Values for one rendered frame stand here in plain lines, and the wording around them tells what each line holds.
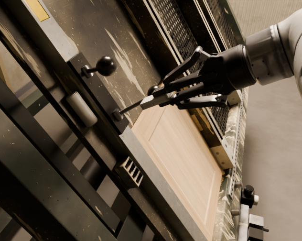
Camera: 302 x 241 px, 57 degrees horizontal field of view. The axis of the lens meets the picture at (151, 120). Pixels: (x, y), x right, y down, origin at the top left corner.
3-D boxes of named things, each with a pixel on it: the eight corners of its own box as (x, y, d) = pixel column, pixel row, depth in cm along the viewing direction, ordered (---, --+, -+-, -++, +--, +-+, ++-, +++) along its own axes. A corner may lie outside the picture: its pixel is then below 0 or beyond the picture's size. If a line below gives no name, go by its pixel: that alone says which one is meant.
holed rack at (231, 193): (231, 199, 109) (232, 199, 109) (228, 194, 108) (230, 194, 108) (248, 46, 235) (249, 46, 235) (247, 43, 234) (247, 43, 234)
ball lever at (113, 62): (83, 84, 61) (108, 79, 50) (72, 69, 60) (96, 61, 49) (96, 74, 63) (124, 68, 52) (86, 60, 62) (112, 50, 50)
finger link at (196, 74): (217, 77, 50) (214, 71, 50) (165, 96, 56) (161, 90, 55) (220, 68, 53) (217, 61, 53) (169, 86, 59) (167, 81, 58)
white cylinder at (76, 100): (62, 100, 59) (84, 128, 62) (71, 95, 58) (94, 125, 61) (70, 93, 62) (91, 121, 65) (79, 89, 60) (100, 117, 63)
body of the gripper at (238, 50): (240, 49, 44) (189, 71, 49) (259, 93, 47) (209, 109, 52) (242, 34, 50) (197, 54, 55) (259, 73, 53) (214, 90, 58)
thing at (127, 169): (129, 189, 69) (138, 187, 68) (113, 169, 66) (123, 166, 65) (134, 177, 72) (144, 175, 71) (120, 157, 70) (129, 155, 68)
